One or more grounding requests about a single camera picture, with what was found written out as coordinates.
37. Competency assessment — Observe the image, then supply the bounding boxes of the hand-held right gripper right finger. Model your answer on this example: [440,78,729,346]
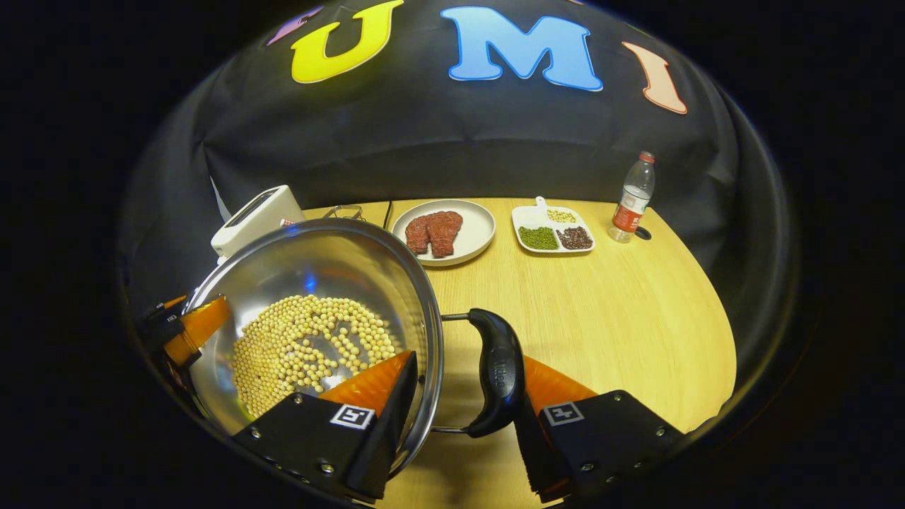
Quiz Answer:
[514,356,687,504]

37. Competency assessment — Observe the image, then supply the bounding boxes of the white divided bean dish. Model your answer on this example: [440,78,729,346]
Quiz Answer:
[511,196,596,254]

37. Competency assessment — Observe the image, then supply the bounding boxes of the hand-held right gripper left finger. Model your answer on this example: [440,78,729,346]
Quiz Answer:
[232,350,419,504]

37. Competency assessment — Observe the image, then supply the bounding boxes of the stainless steel pot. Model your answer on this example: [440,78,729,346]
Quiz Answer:
[182,218,527,481]

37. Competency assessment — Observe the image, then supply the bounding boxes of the white toaster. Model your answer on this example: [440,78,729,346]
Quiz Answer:
[211,185,306,259]

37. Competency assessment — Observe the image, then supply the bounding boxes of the white round plate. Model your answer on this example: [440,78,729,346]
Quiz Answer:
[391,199,497,267]

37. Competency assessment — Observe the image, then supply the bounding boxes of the pile of soybeans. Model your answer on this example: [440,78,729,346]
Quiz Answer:
[231,295,404,419]

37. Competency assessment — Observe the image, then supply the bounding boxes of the clear plastic water bottle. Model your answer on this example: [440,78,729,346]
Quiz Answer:
[608,151,656,244]

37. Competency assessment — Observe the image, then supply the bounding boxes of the red meat slices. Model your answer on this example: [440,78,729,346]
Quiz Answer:
[404,211,465,258]

